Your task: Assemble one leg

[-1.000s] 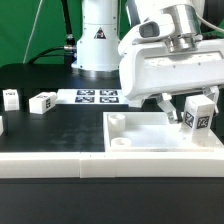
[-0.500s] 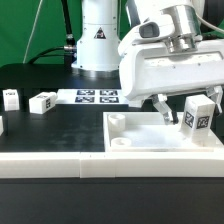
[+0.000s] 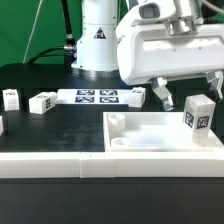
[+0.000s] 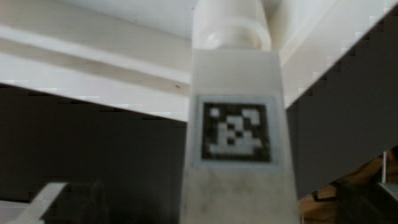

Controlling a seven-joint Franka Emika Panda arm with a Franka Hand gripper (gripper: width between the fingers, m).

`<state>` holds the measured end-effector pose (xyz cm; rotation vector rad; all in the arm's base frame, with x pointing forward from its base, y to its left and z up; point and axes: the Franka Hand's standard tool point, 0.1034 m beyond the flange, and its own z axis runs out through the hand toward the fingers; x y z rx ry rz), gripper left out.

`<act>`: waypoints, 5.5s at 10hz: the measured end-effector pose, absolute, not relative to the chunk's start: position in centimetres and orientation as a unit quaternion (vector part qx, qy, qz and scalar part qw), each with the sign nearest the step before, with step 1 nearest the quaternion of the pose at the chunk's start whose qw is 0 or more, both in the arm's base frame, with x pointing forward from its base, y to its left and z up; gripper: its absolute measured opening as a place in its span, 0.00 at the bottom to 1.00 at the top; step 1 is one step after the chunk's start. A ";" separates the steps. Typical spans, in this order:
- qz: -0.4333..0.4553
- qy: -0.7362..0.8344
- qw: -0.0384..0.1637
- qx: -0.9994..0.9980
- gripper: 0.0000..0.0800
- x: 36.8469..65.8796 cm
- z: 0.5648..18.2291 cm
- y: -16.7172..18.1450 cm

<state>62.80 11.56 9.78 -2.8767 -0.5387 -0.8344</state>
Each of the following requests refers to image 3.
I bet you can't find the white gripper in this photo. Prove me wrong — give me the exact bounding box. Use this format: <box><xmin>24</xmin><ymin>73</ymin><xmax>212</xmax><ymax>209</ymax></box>
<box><xmin>117</xmin><ymin>24</ymin><xmax>224</xmax><ymax>111</ymax></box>

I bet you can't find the white square tabletop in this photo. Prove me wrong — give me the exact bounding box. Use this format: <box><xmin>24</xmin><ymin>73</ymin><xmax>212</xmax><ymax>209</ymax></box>
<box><xmin>103</xmin><ymin>112</ymin><xmax>224</xmax><ymax>152</ymax></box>

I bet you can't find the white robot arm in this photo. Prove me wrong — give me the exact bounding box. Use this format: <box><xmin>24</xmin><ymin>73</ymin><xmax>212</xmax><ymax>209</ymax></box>
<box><xmin>72</xmin><ymin>0</ymin><xmax>224</xmax><ymax>111</ymax></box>

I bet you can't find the white marker board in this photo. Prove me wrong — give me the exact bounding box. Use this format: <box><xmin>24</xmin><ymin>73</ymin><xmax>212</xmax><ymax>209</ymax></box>
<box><xmin>56</xmin><ymin>89</ymin><xmax>131</xmax><ymax>105</ymax></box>

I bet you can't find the white U-shaped fence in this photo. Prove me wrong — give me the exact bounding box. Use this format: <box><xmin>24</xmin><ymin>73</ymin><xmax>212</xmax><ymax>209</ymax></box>
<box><xmin>0</xmin><ymin>147</ymin><xmax>224</xmax><ymax>178</ymax></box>

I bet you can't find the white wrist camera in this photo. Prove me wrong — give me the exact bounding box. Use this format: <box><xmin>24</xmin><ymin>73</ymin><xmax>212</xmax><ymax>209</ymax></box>
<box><xmin>116</xmin><ymin>0</ymin><xmax>201</xmax><ymax>38</ymax></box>

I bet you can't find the black cable with connector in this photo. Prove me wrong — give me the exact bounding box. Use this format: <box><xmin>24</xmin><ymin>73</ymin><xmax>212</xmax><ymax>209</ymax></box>
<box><xmin>26</xmin><ymin>0</ymin><xmax>79</xmax><ymax>66</ymax></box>

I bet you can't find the white thin cable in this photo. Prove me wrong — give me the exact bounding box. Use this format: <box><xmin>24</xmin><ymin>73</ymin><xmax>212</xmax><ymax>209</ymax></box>
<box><xmin>22</xmin><ymin>0</ymin><xmax>44</xmax><ymax>65</ymax></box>

